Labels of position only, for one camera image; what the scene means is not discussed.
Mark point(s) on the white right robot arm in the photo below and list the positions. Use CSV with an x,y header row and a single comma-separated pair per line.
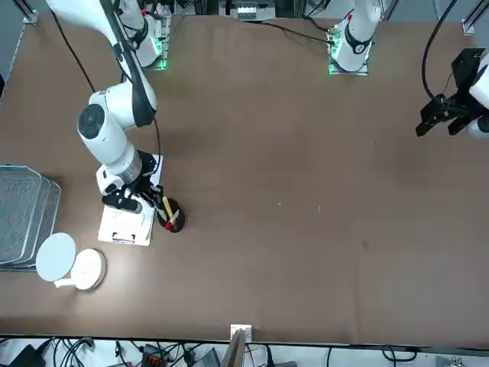
x,y
107,134

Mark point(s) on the black power adapter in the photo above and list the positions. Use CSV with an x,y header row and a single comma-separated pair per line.
x,y
26,357

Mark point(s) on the white marker with red cap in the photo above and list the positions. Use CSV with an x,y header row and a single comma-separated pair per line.
x,y
168,226

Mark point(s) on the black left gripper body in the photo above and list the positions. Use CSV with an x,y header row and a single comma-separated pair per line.
x,y
468,69

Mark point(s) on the metal mesh tray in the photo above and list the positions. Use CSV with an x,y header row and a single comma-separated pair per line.
x,y
19,214
53,202
43,206

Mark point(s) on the black and red device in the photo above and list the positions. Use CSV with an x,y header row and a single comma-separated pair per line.
x,y
153,359

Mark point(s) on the white clipboard with metal clip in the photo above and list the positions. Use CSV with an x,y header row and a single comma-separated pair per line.
x,y
143,241

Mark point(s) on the white A4 paper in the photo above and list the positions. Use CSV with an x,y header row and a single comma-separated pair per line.
x,y
126,225

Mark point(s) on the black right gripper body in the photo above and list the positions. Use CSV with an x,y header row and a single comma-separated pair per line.
x,y
147,168

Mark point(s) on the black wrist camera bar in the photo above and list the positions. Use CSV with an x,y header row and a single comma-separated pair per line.
x,y
114,204

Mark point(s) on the aluminium frame profile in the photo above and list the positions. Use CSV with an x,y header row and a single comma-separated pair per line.
x,y
30,13
468,25

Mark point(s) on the yellow marker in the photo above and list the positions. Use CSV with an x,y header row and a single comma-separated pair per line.
x,y
167,206

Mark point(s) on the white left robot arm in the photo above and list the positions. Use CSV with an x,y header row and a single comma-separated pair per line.
x,y
359,30

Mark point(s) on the aluminium profile post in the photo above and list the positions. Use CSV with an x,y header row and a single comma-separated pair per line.
x,y
240,332

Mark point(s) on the black mesh pen holder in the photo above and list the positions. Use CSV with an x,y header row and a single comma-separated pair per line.
x,y
181,225

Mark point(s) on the white round desk lamp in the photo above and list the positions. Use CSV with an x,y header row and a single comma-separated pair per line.
x,y
55,256

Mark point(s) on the grey digital display box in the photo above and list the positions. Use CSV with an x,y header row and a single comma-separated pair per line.
x,y
246,11

